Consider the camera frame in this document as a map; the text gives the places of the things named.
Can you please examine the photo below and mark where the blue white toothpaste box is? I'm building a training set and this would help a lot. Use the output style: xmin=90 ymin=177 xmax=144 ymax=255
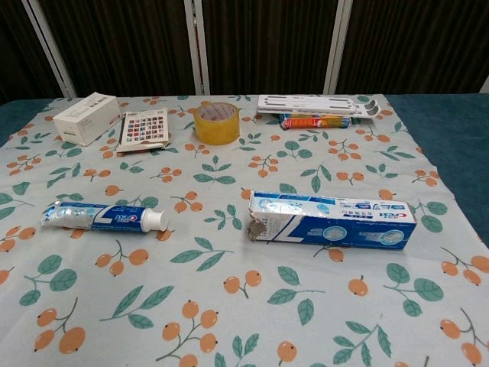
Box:
xmin=243 ymin=190 xmax=418 ymax=253

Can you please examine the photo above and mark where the blue white toothpaste tube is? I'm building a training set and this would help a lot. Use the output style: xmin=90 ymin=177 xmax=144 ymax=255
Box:
xmin=40 ymin=200 xmax=168 ymax=233

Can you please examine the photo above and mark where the white cardboard box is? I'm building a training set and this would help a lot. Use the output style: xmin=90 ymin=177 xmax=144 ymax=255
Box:
xmin=53 ymin=92 xmax=120 ymax=147

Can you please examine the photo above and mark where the yellow packing tape roll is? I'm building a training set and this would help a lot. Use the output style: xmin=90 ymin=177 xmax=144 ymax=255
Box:
xmin=193 ymin=101 xmax=241 ymax=145

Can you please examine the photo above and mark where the orange blue snack packet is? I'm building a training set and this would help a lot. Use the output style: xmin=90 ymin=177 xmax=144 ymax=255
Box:
xmin=278 ymin=112 xmax=355 ymax=132

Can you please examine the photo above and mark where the white folding laptop stand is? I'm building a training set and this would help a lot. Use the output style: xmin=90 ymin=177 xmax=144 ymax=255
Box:
xmin=256 ymin=94 xmax=382 ymax=119

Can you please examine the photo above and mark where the card pack with colourful squares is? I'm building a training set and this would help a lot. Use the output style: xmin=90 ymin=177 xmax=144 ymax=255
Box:
xmin=115 ymin=108 xmax=171 ymax=154

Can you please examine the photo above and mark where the floral fruit print tablecloth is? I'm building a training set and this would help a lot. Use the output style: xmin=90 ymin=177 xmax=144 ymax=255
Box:
xmin=0 ymin=94 xmax=489 ymax=367

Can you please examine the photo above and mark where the white partition frame post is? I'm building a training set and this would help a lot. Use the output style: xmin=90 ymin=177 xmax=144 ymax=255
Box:
xmin=21 ymin=0 xmax=79 ymax=99
xmin=183 ymin=0 xmax=211 ymax=96
xmin=322 ymin=0 xmax=355 ymax=96

